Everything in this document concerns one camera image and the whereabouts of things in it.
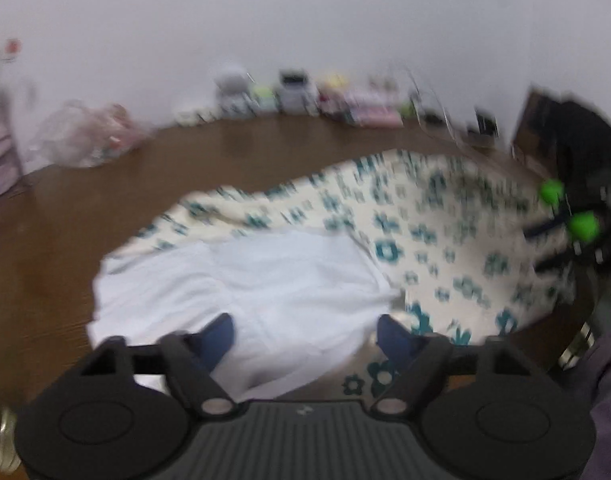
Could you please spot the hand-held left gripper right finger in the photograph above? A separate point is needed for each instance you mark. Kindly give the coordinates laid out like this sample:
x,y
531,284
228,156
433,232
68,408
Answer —
x,y
393,340

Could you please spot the yellow small box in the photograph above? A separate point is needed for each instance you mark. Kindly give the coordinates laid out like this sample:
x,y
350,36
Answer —
x,y
334,82

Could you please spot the grey metal tin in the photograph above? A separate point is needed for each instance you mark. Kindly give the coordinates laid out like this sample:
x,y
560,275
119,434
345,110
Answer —
x,y
298,99

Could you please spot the cream teal floral garment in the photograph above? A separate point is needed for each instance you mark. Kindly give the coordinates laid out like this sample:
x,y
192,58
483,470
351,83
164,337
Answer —
x,y
435,240

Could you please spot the white hook strip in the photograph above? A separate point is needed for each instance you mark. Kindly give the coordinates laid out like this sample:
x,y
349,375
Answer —
x,y
195,117

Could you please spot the pink knitted vase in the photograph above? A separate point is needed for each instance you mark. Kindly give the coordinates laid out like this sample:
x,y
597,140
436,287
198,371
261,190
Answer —
x,y
0,150

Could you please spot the person's grey purple clothing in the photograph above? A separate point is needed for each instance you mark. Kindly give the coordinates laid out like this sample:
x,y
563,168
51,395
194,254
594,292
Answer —
x,y
608,400

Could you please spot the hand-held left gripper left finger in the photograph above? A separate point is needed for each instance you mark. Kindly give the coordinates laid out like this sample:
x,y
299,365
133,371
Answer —
x,y
218,335

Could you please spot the white astronaut speaker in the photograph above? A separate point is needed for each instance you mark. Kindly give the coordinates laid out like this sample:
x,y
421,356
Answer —
x,y
233,90

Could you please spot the clear plastic snack bag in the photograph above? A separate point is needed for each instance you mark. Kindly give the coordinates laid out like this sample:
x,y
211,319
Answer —
x,y
90,135

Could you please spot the pink ruffled garment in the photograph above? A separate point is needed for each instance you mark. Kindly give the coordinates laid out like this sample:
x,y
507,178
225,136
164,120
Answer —
x,y
370,102

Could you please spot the shiny metal frame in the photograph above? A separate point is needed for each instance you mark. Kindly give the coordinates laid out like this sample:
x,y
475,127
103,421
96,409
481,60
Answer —
x,y
578,347
0,435

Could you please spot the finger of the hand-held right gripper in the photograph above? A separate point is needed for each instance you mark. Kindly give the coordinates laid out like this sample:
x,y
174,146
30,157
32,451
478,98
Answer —
x,y
553,261
543,227

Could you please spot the dark brown furniture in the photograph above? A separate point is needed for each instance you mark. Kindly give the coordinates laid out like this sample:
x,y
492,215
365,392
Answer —
x,y
533,125

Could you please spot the light green box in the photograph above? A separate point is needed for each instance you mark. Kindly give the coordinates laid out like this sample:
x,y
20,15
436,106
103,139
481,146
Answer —
x,y
410,109

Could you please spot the plain pink garment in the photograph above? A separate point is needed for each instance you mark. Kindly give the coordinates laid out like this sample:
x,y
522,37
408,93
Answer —
x,y
378,118

